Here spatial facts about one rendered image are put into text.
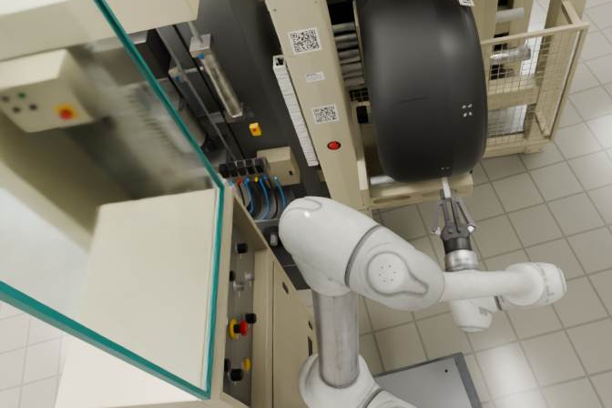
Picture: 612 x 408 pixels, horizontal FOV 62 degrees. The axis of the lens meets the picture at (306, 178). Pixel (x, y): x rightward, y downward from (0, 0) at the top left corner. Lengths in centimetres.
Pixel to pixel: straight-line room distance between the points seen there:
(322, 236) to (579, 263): 190
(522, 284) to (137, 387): 90
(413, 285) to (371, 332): 163
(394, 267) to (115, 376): 75
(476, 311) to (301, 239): 62
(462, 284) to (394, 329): 135
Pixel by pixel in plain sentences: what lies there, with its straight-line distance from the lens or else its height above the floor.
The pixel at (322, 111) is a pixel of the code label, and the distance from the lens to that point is 154.
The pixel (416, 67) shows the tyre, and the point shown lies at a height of 142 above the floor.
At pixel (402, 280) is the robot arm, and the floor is 160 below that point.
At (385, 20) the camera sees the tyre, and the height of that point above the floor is 147.
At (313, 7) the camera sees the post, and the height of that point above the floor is 160.
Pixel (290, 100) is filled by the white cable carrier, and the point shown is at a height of 129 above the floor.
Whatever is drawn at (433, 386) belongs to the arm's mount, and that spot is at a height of 76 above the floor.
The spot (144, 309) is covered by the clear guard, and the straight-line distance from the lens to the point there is 96.
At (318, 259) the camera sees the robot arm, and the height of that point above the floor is 154.
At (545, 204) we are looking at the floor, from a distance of 280.
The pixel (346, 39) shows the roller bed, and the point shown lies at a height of 115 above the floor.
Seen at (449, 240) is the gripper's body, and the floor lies 104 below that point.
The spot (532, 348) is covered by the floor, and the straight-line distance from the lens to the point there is 250.
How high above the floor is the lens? 238
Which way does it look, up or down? 54 degrees down
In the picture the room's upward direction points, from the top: 21 degrees counter-clockwise
